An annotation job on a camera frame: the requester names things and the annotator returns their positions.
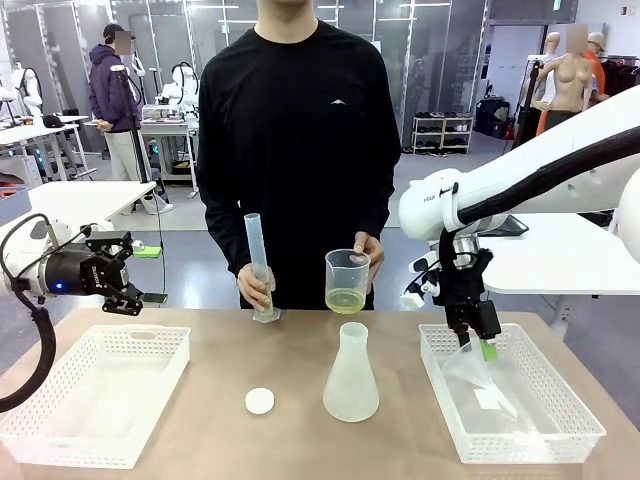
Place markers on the person's left forearm black sleeve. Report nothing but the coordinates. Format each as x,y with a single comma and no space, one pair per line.
385,215

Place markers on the dark blue bag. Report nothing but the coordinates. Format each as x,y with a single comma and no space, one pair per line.
492,117

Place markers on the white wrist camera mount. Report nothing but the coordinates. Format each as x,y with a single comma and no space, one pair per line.
422,287

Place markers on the black smartphone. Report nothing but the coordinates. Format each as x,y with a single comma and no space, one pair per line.
154,298

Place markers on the person's right forearm black sleeve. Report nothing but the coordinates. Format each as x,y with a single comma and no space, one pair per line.
225,235

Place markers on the white side table with phone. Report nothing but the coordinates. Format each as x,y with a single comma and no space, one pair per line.
75,200

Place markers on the person in purple hoodie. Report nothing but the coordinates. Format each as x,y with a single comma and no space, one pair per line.
112,95

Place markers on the translucent plastic graduated cylinder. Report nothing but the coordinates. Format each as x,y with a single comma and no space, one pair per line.
256,245

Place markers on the clear plastic bag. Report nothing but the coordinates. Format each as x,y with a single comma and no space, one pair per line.
472,372

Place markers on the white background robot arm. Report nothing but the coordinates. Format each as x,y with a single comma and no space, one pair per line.
180,90

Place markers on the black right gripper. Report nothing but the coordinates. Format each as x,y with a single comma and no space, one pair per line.
462,285

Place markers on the person's torso in black sweater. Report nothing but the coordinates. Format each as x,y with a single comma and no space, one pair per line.
300,150

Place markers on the person's right hand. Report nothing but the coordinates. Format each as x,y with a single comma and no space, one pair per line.
250,287

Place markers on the clear plastic measuring beaker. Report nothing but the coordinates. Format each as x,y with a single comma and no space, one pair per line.
345,280

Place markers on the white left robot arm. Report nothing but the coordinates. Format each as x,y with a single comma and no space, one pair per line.
62,231

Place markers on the black serving tray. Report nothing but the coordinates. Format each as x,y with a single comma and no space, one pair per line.
510,226

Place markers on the white round flask cap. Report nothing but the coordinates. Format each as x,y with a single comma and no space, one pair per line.
259,401

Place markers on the black tripod stand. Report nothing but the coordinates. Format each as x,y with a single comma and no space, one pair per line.
527,110
132,125

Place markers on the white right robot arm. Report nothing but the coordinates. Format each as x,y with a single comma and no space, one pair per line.
525,172

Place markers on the white perforated plastic basket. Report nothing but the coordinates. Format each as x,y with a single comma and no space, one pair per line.
575,420
175,350

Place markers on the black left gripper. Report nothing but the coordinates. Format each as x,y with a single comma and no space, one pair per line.
80,274

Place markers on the beige bare mannequin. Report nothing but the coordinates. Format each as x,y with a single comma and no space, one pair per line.
570,82

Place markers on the white background desk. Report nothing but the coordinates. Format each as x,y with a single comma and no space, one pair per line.
45,130

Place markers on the person's left hand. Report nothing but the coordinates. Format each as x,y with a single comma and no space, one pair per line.
376,255

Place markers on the white side table with tray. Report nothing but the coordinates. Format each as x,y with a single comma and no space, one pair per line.
560,255

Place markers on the green and white small device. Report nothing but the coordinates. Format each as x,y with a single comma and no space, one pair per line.
149,251

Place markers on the translucent plastic conical flask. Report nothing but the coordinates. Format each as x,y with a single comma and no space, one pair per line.
351,385

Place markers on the wooden shoe rack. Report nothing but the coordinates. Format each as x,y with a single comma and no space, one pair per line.
442,132

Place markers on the grey blue storage box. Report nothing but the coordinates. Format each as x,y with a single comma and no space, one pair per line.
12,205

